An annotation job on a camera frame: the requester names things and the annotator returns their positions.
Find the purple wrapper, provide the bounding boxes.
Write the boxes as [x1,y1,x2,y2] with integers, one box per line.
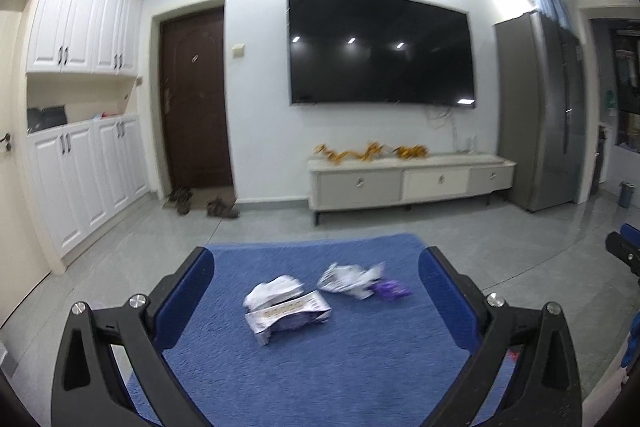
[372,279,412,301]

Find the white television stand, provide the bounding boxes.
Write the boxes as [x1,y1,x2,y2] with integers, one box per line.
[306,152,517,225]

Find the cream door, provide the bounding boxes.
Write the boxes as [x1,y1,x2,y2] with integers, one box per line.
[0,0,52,358]

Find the dark kitchen shelf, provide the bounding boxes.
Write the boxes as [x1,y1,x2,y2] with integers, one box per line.
[610,29,640,148]

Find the blue fluffy mat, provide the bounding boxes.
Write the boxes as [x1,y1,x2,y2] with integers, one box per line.
[125,233,516,427]

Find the white cable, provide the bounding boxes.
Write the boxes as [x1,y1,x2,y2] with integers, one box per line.
[427,107,460,152]

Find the black wall television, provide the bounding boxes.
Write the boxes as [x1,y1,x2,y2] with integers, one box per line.
[286,0,477,108]

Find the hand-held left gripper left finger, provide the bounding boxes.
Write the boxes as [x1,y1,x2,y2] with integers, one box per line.
[51,246,216,427]

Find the white silver wrapper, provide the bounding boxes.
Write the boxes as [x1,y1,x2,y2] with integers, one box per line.
[317,262,386,301]

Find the grey refrigerator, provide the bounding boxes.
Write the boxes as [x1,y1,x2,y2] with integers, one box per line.
[493,9,587,212]

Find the brown shoes pair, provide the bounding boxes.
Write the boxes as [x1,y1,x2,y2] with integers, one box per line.
[206,198,240,219]
[167,187,193,214]

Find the white paper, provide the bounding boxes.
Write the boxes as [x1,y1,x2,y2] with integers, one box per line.
[243,275,302,309]

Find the dark brown entrance door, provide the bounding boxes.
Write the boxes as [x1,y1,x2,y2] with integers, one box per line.
[159,6,236,202]

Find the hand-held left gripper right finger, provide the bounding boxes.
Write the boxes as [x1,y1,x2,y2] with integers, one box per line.
[417,246,583,427]

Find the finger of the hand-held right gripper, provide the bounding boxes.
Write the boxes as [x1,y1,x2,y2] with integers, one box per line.
[606,223,640,280]

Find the blue cloth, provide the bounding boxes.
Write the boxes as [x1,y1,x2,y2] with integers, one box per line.
[620,332,640,380]

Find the white wall cabinets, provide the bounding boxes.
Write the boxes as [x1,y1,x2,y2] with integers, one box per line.
[26,0,146,78]

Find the blue curtain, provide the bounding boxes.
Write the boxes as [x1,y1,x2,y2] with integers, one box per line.
[531,0,573,30]

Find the black box on counter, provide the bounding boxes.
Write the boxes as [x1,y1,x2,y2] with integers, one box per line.
[27,106,67,132]

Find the white base cabinets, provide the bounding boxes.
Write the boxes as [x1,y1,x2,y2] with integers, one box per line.
[26,114,150,260]

